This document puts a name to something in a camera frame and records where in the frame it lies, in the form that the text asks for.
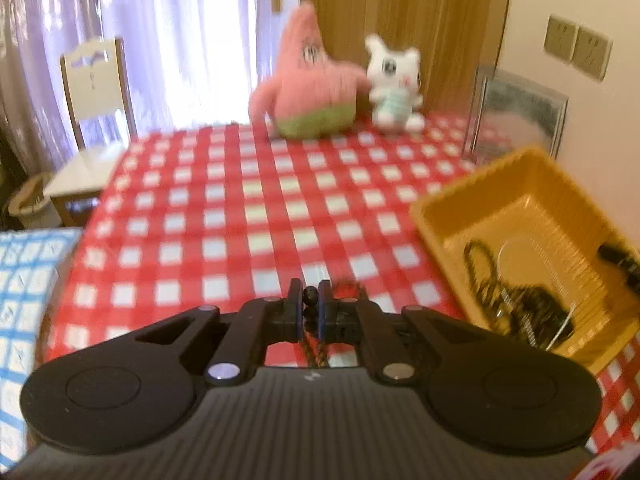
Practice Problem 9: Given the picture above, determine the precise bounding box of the sheer lace curtain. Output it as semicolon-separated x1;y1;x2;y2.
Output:
0;0;281;171

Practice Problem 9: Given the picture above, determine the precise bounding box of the brown curtain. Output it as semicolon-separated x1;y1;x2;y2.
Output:
272;0;515;116

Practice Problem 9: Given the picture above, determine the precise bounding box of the blue checked sheet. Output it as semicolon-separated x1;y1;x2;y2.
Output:
0;227;86;480

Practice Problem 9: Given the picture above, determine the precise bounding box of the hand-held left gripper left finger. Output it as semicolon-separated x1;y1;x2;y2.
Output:
132;278;304;386

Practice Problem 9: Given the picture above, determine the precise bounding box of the dark bead bracelet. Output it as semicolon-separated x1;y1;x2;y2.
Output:
300;280;368;368

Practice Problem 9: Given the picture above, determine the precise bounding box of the pink starfish plush toy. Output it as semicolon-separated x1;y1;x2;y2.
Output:
248;1;371;141

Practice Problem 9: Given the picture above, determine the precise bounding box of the yellow plastic tray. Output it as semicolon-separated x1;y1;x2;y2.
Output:
410;145;640;376

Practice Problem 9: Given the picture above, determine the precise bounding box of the black wristwatch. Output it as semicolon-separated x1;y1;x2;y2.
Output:
500;282;576;347

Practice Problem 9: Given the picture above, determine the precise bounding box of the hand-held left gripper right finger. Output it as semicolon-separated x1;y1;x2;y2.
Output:
316;280;473;386

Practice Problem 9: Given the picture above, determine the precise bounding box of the white bunny plush toy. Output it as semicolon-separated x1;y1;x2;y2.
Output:
364;34;427;133

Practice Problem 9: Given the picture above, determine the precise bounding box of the red white checkered tablecloth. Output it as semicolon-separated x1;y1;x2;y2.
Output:
42;112;640;461

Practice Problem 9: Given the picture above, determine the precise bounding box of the round woven basket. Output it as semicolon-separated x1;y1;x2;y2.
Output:
7;171;58;231

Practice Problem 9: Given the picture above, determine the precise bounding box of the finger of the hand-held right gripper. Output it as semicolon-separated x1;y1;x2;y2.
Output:
597;242;640;286

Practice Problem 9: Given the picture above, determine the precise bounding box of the white pearl bracelet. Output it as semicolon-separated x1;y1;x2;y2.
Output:
497;236;576;352

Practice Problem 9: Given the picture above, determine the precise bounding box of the black cord necklace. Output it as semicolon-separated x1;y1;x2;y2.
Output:
462;240;506;322

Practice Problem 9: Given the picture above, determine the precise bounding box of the glass picture frame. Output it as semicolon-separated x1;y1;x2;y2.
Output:
462;65;570;161

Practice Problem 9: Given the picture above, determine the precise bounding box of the small beige wall socket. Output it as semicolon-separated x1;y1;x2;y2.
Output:
572;26;613;81
544;14;578;61

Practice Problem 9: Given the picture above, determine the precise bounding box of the white wooden chair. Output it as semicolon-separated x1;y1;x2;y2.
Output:
44;37;138;226

